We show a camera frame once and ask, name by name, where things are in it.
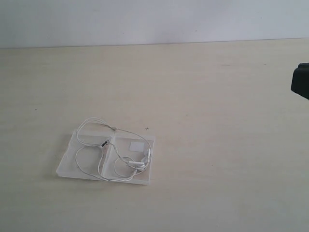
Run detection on white wired earphones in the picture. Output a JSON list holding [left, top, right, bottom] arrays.
[[75, 117, 153, 182]]

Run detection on clear open plastic case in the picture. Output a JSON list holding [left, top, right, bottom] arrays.
[[56, 130, 155, 185]]

